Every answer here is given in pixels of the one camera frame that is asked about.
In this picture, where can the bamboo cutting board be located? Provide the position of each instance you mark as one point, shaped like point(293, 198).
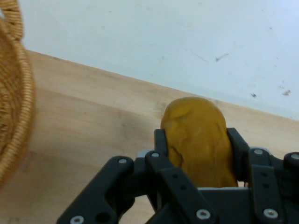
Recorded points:
point(88, 109)

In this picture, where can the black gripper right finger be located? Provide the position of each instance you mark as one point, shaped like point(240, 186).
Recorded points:
point(268, 182)

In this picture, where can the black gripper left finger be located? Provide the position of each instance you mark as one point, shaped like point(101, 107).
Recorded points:
point(121, 186)

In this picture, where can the yellow-brown potato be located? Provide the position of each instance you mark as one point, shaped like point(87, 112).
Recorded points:
point(198, 135)

